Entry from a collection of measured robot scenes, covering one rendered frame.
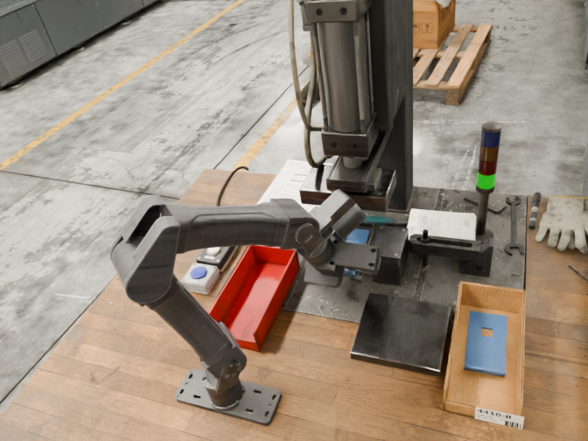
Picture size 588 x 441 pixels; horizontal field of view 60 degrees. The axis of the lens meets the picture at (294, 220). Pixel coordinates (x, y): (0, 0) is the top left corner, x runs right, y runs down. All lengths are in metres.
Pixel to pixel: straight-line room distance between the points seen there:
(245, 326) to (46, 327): 1.76
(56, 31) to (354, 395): 5.75
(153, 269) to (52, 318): 2.11
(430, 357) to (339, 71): 0.54
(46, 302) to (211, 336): 2.10
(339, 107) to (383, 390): 0.52
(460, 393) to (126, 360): 0.67
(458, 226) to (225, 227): 0.65
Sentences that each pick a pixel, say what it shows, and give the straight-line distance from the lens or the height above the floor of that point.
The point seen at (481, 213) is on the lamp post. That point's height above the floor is 0.97.
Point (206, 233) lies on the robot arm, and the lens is 0.73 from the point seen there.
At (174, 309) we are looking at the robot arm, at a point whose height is 1.20.
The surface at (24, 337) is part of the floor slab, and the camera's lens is 2.79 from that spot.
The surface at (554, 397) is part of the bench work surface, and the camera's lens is 1.03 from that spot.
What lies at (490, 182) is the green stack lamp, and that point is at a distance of 1.17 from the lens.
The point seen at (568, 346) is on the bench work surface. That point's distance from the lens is 1.10.
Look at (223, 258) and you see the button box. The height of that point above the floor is 0.93.
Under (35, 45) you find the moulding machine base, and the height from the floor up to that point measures 0.28.
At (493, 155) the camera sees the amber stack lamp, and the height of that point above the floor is 1.14.
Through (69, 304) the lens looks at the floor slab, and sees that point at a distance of 2.82.
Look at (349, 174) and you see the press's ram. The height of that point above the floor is 1.18.
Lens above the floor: 1.74
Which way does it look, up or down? 38 degrees down
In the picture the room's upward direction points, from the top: 11 degrees counter-clockwise
